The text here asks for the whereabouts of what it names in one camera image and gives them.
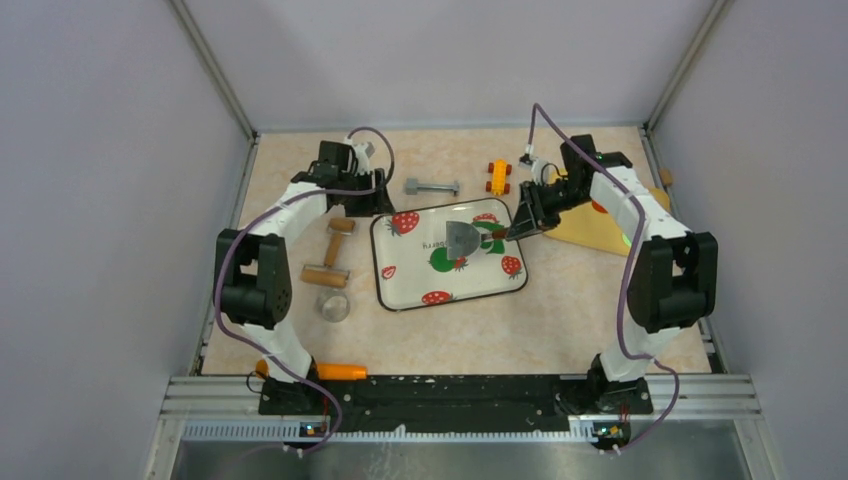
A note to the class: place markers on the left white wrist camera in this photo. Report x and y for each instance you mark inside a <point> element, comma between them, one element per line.
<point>362,153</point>

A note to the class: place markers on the orange red dough disc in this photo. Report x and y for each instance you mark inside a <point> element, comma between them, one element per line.
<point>599,208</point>

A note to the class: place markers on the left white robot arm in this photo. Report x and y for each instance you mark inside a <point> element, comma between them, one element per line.
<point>253,290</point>

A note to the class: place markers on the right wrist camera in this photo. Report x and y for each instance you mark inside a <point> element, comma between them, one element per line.
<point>536,166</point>

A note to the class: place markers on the yellow cutting board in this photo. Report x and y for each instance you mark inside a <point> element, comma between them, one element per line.
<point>586,227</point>

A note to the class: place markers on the small wooden block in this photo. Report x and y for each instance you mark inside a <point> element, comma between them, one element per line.
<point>666,177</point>

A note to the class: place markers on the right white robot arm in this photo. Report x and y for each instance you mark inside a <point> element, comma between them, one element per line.
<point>669,281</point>

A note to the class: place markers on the round green dough wrapper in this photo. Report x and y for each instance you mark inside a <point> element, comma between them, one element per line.
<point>440,261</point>

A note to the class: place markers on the yellow toy car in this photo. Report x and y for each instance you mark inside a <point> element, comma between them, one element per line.
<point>498,184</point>

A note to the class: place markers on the white strawberry tray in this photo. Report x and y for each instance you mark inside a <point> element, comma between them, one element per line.
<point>402,244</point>

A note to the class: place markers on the wooden rolling pin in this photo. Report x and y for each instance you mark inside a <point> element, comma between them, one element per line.
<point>326,274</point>

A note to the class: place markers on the wooden handled scraper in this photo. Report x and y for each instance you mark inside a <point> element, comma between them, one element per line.
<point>462,239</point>

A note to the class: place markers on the grey toy bolt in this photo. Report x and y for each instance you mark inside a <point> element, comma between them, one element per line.
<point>414,186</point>

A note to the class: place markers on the green dough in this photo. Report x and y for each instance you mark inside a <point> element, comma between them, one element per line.
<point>492,237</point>

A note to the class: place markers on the orange marker pen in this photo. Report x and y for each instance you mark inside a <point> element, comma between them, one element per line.
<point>325,371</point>

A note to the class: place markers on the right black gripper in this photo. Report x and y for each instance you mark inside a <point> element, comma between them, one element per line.
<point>532,217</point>

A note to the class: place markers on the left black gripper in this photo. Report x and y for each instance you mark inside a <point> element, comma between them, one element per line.
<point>373,204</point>

